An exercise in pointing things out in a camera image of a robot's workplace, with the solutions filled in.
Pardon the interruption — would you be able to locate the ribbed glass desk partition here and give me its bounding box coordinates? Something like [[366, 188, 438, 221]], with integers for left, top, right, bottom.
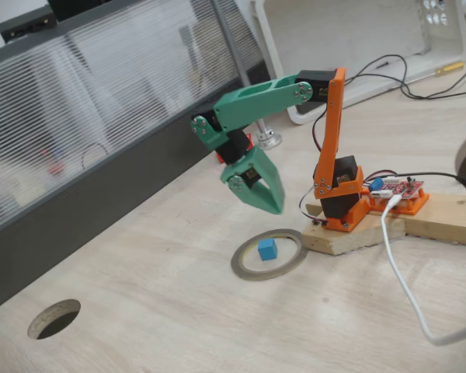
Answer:
[[0, 0, 275, 318]]

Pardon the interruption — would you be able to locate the thin black cable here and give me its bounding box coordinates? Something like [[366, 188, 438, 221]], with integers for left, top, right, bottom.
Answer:
[[345, 54, 466, 100], [351, 73, 466, 98]]

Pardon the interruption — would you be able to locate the flat red box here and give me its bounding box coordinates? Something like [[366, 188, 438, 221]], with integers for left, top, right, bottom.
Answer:
[[216, 133, 254, 163]]

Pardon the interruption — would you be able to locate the orange circuit board mount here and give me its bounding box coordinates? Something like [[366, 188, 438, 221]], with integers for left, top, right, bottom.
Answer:
[[367, 188, 430, 217]]

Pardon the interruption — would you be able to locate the yellow handled screwdriver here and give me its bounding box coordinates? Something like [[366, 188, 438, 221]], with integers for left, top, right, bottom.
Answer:
[[405, 61, 466, 85]]

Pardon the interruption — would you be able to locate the red controller circuit board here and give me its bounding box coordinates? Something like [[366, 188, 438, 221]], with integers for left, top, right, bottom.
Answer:
[[367, 176, 426, 203]]

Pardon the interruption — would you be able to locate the white USB cable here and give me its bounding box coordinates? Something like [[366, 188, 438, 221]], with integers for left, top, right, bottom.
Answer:
[[380, 193, 466, 347]]

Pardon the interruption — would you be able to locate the small blue cube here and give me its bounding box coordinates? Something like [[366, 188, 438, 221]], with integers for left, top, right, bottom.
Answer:
[[257, 239, 277, 262]]

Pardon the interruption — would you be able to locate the red black white servo wire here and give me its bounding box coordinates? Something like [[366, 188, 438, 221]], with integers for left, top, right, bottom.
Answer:
[[297, 185, 329, 227], [311, 106, 331, 152]]

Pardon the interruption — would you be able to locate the light wooden plank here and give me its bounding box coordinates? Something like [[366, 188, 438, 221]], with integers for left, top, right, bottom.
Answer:
[[403, 193, 466, 248]]

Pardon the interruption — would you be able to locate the wooden base block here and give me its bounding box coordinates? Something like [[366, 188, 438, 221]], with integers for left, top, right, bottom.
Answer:
[[301, 200, 407, 256]]

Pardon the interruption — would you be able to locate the silver metal knob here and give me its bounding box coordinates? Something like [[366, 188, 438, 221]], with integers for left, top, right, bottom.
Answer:
[[255, 118, 283, 151]]

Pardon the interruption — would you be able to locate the black electronic box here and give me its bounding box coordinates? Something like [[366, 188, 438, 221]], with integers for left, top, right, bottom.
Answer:
[[0, 5, 58, 43]]

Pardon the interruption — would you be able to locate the grey ring of tape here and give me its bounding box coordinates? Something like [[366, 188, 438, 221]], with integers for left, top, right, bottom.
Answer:
[[230, 228, 308, 281]]

